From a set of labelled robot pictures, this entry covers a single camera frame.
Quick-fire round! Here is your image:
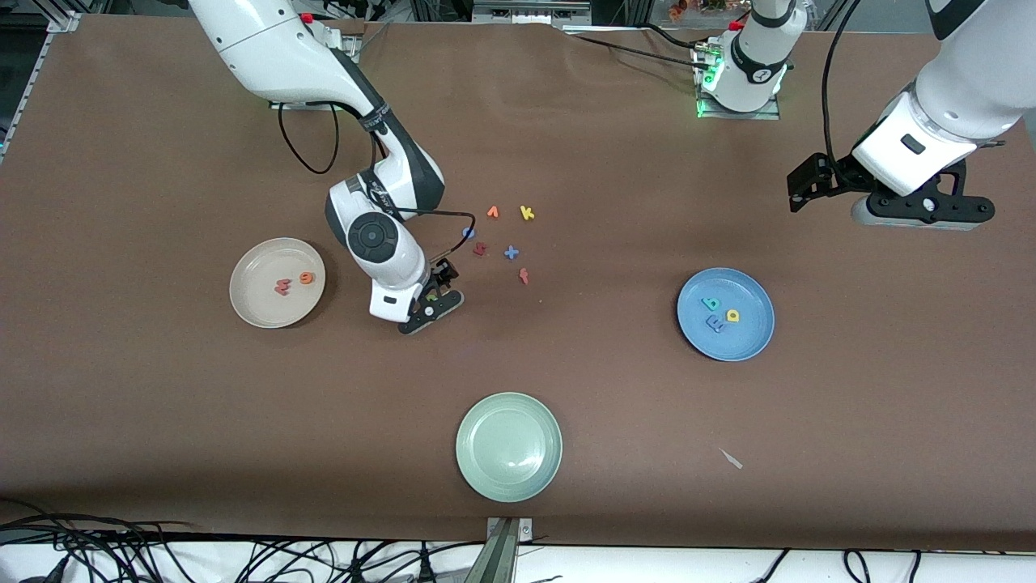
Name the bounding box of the blue plate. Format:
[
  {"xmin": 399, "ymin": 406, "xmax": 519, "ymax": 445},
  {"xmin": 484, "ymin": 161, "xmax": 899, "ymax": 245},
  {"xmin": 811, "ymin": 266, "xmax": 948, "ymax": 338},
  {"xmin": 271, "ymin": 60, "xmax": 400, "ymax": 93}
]
[{"xmin": 677, "ymin": 267, "xmax": 775, "ymax": 362}]

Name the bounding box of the pale green plate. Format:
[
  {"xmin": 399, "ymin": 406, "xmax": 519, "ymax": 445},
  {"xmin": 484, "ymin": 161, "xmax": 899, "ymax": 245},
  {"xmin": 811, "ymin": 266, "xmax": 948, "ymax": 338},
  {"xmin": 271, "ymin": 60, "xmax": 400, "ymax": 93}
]
[{"xmin": 455, "ymin": 392, "xmax": 563, "ymax": 503}]

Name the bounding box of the beige brown plate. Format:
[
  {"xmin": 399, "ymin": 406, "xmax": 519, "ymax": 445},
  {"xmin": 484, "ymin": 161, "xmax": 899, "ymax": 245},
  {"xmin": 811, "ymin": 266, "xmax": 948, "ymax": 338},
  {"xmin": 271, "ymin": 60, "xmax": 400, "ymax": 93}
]
[{"xmin": 229, "ymin": 237, "xmax": 327, "ymax": 329}]

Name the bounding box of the brown table cover sheet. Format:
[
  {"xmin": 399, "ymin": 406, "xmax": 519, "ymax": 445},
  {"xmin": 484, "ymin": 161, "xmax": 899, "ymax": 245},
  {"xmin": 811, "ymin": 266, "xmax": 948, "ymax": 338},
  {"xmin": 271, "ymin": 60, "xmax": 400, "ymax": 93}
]
[{"xmin": 0, "ymin": 15, "xmax": 1036, "ymax": 551}]

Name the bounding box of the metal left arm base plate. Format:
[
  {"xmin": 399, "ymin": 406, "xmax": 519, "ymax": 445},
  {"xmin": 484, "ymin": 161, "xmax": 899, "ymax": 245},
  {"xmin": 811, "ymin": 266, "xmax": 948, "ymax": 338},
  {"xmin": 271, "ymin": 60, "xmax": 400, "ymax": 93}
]
[{"xmin": 698, "ymin": 45, "xmax": 782, "ymax": 121}]

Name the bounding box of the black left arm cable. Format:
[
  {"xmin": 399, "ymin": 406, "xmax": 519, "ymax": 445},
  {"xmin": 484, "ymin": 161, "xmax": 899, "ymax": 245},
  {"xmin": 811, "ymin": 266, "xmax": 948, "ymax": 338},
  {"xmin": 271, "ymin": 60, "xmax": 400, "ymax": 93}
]
[{"xmin": 822, "ymin": 0, "xmax": 863, "ymax": 163}]

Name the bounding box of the black base cable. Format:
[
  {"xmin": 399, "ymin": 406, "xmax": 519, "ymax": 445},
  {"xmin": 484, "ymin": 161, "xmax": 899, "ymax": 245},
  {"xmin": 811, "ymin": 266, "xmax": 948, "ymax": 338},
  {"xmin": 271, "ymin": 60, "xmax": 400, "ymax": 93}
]
[
  {"xmin": 639, "ymin": 23, "xmax": 702, "ymax": 51},
  {"xmin": 576, "ymin": 34, "xmax": 707, "ymax": 70}
]

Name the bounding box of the grey metal frame block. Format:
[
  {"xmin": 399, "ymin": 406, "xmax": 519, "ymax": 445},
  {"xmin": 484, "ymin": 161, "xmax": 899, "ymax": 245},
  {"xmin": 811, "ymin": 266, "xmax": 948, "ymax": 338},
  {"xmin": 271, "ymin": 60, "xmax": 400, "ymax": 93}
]
[{"xmin": 472, "ymin": 0, "xmax": 593, "ymax": 25}]

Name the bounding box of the aluminium mount post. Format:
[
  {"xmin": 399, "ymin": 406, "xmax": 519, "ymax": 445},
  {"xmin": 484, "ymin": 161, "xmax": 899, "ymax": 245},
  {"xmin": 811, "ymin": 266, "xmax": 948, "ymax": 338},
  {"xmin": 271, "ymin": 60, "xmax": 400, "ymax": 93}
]
[{"xmin": 461, "ymin": 518, "xmax": 519, "ymax": 583}]

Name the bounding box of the aluminium table frame rail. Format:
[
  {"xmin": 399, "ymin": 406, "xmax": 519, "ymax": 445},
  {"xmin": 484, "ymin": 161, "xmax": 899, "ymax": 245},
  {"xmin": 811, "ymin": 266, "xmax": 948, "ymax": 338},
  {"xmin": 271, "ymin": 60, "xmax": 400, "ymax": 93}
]
[{"xmin": 0, "ymin": 11, "xmax": 82, "ymax": 163}]

